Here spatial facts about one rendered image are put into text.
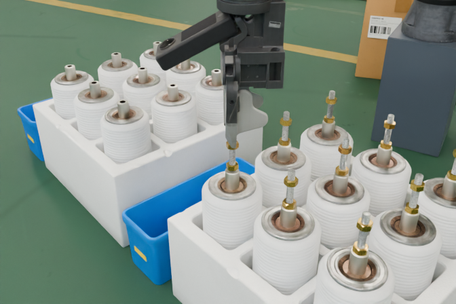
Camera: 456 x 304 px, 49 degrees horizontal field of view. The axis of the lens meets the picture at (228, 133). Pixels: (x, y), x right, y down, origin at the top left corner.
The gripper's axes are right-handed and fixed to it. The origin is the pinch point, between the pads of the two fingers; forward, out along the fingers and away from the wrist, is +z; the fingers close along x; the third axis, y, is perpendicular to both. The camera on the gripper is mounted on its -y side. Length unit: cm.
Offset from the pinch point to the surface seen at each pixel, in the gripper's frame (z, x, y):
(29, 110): 24, 56, -49
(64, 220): 35, 24, -35
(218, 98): 11.1, 34.1, -0.2
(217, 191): 9.4, -1.6, -1.7
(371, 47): 24, 96, 55
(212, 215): 12.7, -3.3, -2.6
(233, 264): 16.7, -9.8, 0.2
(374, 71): 32, 95, 56
